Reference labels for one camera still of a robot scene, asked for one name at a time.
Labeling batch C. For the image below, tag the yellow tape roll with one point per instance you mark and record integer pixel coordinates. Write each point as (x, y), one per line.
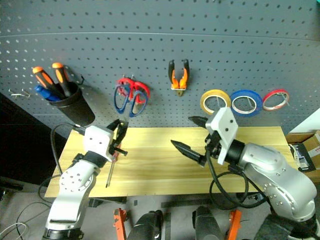
(205, 100)

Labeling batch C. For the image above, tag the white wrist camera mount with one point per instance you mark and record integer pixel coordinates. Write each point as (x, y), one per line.
(96, 141)
(225, 125)

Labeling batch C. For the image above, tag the black pegboard hook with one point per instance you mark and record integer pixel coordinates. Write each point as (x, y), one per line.
(81, 79)

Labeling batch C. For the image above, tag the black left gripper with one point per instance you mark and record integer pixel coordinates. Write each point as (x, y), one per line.
(114, 136)

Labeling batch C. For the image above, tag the red tape roll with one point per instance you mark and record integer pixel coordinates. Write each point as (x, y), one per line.
(275, 92)

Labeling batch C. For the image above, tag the dark grey perforated pegboard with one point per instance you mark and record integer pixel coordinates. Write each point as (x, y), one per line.
(160, 37)

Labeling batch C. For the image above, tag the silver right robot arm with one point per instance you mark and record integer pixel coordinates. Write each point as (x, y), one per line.
(275, 175)

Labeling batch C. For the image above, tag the dark rounded shape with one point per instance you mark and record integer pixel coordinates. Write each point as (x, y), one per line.
(206, 222)
(147, 226)

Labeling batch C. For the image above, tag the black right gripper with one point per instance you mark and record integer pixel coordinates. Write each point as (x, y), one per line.
(213, 145)

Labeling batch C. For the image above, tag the orange black screwdriver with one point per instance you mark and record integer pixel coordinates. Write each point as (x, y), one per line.
(62, 77)
(46, 80)

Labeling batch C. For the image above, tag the brown cardboard box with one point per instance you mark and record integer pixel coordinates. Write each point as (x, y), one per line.
(306, 152)

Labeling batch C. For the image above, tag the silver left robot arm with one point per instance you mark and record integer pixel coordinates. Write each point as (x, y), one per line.
(72, 182)

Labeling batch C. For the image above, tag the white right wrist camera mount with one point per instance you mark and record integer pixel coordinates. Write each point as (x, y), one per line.
(225, 125)

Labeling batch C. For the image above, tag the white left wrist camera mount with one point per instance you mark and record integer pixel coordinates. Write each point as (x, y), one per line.
(96, 141)

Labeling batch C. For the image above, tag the blue tape roll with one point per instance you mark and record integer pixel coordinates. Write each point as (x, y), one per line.
(246, 94)

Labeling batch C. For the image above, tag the black cup holder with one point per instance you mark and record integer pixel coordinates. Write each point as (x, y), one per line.
(75, 107)

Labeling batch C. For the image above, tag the metal pegboard hook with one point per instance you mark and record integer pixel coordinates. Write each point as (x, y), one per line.
(18, 93)

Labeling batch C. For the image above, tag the white panel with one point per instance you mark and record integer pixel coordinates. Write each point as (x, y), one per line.
(308, 122)

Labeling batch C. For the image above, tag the orange black pliers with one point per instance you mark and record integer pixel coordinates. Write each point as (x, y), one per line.
(182, 80)

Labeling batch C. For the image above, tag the orange clamp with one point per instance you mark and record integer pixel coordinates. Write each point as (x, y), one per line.
(120, 222)
(234, 223)

